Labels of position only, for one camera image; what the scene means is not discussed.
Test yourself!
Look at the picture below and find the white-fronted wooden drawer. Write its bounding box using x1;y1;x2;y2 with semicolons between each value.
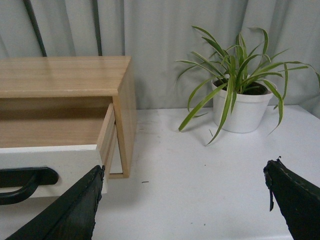
0;105;117;198

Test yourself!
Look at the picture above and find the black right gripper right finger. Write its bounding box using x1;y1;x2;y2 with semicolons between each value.
263;158;320;240

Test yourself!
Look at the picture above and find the green spider plant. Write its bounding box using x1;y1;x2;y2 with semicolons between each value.
178;25;313;142

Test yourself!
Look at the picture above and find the black drawer handle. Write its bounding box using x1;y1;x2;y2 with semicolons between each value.
0;166;59;205

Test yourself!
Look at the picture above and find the white plant pot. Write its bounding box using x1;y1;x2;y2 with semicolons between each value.
213;83;274;134

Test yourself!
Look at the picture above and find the grey-white curtain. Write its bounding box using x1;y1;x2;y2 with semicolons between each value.
0;0;320;109

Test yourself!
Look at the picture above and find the light wooden drawer cabinet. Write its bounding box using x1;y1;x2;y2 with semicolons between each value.
0;56;137;178

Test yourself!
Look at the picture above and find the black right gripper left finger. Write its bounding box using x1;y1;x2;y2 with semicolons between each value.
7;165;105;240

